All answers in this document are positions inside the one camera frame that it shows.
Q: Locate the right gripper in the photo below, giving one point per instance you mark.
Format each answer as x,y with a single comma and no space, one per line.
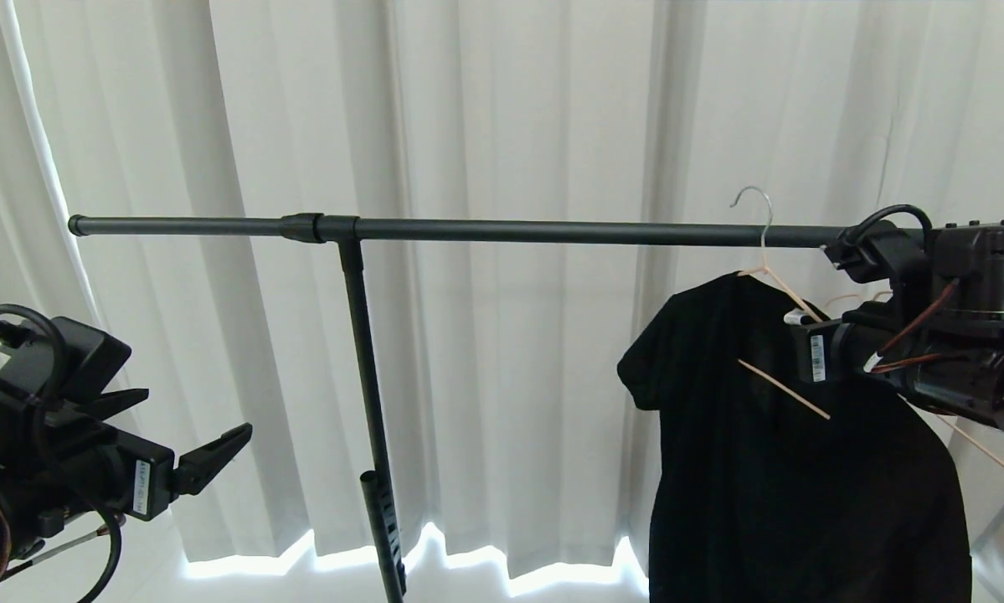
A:
970,389

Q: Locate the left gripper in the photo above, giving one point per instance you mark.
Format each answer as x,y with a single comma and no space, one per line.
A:
91,486

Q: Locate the black garment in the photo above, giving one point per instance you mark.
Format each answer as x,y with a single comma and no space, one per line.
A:
761,502

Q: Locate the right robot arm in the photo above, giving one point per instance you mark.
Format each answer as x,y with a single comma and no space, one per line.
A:
987,268

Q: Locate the black clothes rack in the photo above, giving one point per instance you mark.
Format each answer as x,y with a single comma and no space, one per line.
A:
510,230

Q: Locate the white curtain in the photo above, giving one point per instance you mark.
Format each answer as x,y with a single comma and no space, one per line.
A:
510,100

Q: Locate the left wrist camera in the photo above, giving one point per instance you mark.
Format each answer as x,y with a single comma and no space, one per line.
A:
66,360

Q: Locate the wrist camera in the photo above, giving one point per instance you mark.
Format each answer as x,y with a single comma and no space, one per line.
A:
66,360
883,255

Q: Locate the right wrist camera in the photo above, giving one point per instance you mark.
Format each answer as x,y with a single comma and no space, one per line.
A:
883,255

